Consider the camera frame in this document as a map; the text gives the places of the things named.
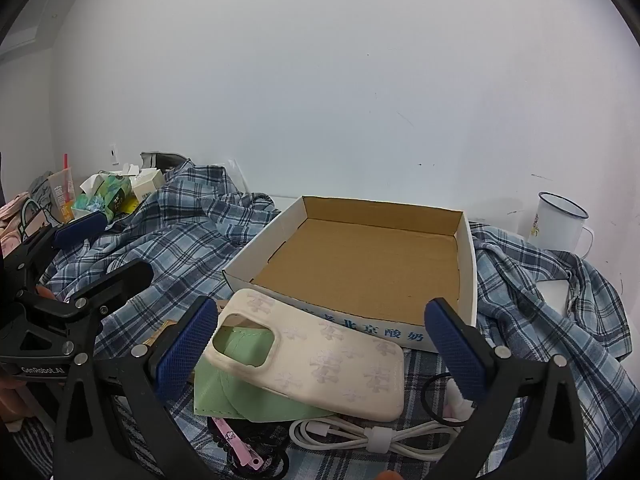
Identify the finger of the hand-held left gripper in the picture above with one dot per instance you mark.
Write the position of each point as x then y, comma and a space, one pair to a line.
80, 230
120, 282

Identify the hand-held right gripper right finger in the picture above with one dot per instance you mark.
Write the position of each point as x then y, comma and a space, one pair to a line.
455, 350

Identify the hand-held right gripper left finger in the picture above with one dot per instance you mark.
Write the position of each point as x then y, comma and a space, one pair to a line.
185, 350

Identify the green snap pouch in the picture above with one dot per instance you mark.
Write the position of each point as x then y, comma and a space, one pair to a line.
220, 395

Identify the cream patterned phone case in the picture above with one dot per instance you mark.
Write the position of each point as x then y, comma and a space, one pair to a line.
325, 360

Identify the white cardboard box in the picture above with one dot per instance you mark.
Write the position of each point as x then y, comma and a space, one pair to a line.
360, 260

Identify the person's left hand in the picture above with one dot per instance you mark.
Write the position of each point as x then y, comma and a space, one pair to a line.
10, 397

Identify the drink cup with red straw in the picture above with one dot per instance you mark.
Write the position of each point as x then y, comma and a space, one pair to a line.
62, 195

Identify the green floral tissue pack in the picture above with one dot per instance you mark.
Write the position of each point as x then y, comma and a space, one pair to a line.
107, 197

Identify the grey cartoon bag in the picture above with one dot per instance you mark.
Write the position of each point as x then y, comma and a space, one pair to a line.
40, 205

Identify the pink plush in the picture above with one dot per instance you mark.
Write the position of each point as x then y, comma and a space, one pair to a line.
10, 230

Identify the small white carton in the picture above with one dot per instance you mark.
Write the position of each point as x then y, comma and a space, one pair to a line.
147, 185

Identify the blue plaid shirt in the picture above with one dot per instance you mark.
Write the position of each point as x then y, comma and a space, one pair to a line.
190, 240

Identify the striped bed sheet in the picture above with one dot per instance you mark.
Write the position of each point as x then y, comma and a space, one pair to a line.
35, 440

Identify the dark grey cloth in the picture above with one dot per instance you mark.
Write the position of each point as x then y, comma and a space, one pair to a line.
162, 160

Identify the white enamel mug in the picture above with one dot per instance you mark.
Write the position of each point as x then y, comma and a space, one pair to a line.
550, 230

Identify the clear plastic bag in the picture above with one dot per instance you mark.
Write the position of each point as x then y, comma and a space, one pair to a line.
239, 177

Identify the white wall socket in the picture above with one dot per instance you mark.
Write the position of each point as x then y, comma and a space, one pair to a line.
114, 155

